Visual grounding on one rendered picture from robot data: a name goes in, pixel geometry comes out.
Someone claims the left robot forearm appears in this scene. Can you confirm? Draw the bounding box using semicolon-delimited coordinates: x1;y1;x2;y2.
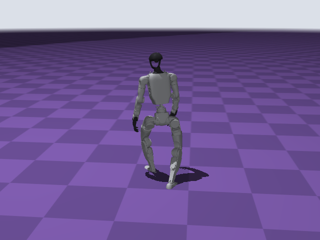
132;96;142;119

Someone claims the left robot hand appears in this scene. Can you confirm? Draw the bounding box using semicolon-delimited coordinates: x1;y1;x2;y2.
132;117;138;132

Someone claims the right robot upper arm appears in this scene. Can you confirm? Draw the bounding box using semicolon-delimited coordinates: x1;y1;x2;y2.
169;73;179;99

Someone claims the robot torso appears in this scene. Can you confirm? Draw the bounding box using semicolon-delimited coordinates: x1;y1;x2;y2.
147;70;171;126

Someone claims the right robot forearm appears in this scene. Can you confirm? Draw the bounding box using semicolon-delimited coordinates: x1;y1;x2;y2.
171;96;180;114

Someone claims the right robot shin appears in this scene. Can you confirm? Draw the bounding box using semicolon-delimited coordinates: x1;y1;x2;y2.
168;149;182;184

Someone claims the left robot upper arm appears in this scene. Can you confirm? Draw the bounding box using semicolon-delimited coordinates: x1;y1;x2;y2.
137;75;149;104

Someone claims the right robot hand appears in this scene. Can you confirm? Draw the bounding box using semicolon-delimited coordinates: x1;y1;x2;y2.
167;110;177;127

